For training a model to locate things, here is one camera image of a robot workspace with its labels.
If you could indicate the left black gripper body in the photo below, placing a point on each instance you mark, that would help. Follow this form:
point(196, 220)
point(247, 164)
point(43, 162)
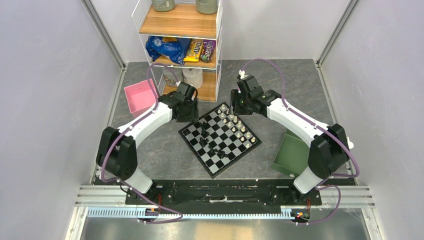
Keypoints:
point(191, 113)

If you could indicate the black white chess board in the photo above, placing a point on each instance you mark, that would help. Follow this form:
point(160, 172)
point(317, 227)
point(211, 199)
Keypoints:
point(238, 151)

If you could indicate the white cable duct strip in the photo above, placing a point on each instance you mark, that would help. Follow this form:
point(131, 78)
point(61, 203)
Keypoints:
point(152, 214)

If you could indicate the right green bottle on shelf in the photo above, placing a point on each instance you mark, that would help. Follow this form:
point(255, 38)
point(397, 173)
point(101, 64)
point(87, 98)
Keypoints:
point(207, 7)

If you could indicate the white toilet paper roll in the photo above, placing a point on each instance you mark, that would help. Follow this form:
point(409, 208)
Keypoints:
point(193, 76)

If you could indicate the left green bottle on shelf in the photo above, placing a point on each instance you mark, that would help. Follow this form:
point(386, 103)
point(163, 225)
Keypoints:
point(163, 5)

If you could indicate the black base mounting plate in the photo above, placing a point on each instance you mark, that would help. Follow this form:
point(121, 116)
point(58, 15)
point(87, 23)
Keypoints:
point(274, 192)

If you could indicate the green bottle on shelf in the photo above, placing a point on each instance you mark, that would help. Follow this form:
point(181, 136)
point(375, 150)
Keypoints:
point(163, 5)
point(207, 7)

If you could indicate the cream pump lotion bottle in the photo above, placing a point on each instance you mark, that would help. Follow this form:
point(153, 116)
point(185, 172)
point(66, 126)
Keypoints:
point(350, 143)

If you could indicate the green plastic tray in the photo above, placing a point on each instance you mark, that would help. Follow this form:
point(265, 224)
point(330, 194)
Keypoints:
point(292, 156)

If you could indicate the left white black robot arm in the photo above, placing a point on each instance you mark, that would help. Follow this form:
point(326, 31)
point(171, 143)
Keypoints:
point(117, 151)

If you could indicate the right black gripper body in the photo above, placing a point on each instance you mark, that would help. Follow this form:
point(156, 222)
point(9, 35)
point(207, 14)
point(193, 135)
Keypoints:
point(240, 104)

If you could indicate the pink plastic bin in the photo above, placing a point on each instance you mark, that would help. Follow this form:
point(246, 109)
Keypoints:
point(140, 96)

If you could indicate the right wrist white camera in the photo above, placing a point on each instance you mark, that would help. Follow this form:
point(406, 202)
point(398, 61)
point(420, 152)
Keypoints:
point(241, 74)

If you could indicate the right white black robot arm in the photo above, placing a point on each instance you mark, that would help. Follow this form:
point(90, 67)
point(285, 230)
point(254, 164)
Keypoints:
point(329, 147)

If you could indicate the brown M&M candy bag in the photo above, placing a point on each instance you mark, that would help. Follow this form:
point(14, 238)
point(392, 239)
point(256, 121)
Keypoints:
point(207, 50)

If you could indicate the blue snack bag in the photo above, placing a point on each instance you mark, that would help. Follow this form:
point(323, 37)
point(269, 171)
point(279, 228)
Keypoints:
point(173, 48)

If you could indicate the white chess pieces corner group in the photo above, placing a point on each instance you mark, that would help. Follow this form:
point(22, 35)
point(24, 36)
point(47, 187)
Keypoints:
point(230, 127)

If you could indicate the black chess pieces group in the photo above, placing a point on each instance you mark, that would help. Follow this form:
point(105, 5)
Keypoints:
point(204, 143)

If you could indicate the yellow M&M candy bag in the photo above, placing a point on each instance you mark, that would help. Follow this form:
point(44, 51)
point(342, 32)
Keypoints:
point(194, 51)

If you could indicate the white wire wooden shelf rack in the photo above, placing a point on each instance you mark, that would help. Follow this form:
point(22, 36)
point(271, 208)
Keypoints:
point(184, 21)

